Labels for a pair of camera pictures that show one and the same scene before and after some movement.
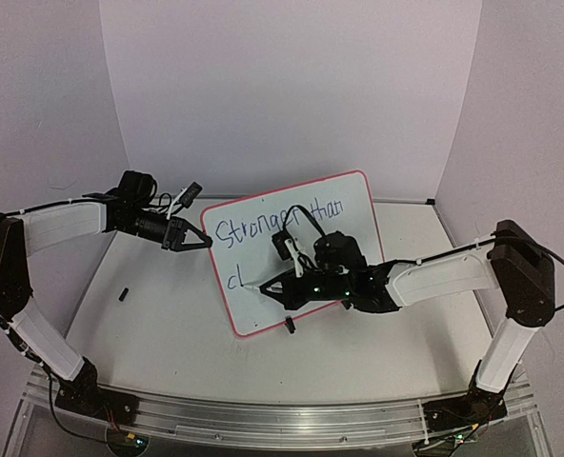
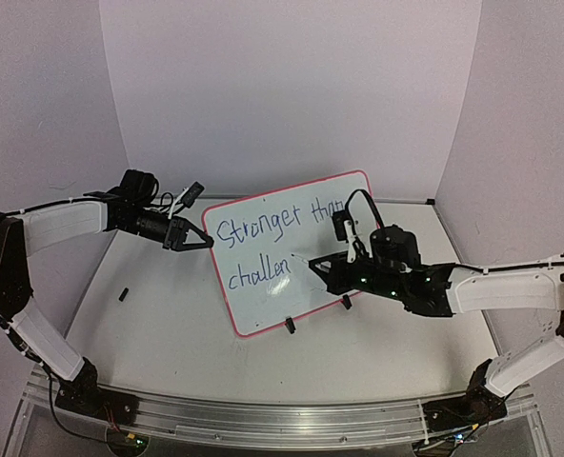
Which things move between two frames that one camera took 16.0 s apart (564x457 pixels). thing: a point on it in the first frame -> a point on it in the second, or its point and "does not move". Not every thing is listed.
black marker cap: x=123 y=294 does not move
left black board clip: x=290 y=324 does not move
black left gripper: x=175 y=242 does not move
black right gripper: x=292 y=291 -> x=347 y=272
